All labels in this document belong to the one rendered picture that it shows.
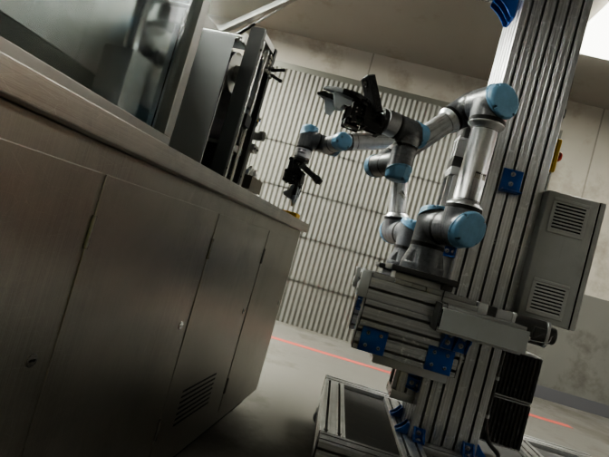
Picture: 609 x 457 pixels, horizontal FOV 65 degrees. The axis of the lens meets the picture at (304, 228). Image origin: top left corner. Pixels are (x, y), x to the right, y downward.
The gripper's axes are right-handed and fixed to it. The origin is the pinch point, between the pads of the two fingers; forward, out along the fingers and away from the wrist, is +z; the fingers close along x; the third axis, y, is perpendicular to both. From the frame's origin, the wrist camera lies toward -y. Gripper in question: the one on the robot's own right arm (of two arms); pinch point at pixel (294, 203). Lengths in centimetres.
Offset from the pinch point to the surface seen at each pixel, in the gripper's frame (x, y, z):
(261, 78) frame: 48, 11, -35
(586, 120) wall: -314, -191, -184
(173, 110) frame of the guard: 114, 0, -3
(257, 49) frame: 59, 11, -41
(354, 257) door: -285, -4, 13
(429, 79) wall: -294, -29, -187
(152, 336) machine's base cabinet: 102, -3, 45
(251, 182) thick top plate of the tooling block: 5.3, 19.6, -3.9
